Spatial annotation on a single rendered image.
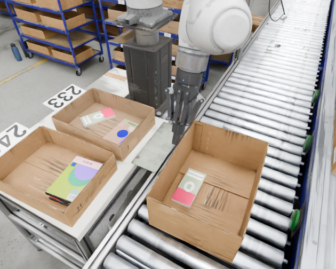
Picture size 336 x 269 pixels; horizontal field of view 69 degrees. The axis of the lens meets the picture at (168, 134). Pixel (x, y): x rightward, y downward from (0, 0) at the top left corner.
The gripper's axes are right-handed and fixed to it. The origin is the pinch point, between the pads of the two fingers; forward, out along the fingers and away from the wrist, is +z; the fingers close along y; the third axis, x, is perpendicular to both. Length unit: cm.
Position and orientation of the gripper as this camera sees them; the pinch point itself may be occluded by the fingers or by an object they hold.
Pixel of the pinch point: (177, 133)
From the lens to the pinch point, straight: 78.0
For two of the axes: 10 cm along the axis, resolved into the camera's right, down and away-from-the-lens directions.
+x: -4.4, 3.2, -8.4
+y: -8.8, -3.2, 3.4
